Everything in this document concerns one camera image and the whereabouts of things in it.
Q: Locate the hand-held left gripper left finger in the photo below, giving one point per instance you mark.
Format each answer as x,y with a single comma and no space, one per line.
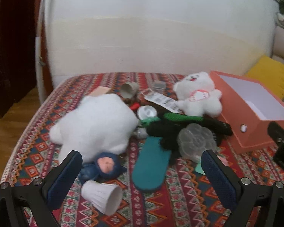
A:
61,184

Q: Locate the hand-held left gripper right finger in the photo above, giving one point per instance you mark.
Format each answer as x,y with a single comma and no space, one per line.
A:
219,182

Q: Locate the blue hooded baby doll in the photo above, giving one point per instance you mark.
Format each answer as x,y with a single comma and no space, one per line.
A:
104,165

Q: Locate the pink cardboard box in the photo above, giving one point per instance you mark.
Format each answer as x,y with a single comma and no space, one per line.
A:
241,120

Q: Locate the large white plush toy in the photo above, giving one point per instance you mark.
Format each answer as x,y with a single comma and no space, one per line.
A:
97,123

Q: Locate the beige small box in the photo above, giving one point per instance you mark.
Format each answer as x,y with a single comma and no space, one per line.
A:
99,91

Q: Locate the red pompom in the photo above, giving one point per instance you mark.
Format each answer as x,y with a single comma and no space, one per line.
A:
135,106

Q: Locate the clear plastic flower container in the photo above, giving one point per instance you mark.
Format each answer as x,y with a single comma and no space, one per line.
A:
195,140

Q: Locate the red patterned blanket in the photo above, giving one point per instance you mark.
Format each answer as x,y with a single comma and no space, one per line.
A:
187,201

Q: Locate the white paper cup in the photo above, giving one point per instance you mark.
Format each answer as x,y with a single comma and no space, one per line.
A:
101,195

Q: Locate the yellow cushion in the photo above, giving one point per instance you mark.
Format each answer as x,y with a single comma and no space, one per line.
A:
272,75

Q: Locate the crumpled silver foil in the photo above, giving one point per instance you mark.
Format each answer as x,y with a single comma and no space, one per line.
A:
142,133

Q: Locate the white bear plush toy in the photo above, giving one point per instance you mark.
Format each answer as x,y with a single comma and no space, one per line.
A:
198,92

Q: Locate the white printed tag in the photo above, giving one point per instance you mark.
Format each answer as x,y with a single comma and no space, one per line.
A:
162,100

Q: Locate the beige sofa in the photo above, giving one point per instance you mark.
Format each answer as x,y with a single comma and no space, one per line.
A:
282,45

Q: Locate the small grey block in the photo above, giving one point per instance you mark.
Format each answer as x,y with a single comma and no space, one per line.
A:
159,85

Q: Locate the grey paper cup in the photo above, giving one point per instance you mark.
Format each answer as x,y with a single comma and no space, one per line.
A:
129,90

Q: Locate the white pipe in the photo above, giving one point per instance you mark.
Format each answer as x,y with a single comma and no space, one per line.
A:
40,63

